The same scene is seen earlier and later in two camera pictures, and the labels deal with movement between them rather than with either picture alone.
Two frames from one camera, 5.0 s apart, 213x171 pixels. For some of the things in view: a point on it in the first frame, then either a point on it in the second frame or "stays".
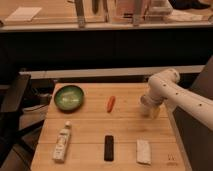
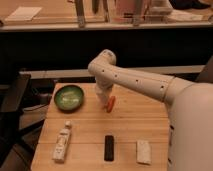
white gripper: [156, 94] → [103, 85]
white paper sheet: [23, 13] stays
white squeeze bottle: [61, 145] stays
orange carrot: [111, 102] stays
